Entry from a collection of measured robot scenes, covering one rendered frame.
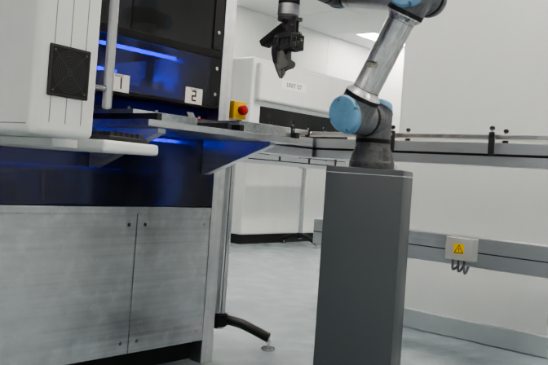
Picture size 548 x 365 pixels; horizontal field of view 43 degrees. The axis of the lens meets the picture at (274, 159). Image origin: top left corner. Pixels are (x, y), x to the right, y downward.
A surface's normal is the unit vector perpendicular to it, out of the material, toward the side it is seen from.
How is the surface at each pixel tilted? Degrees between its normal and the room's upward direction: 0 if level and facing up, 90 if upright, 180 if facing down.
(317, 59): 90
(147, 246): 90
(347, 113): 97
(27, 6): 90
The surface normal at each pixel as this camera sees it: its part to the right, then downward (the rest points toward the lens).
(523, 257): -0.66, -0.06
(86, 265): 0.75, 0.04
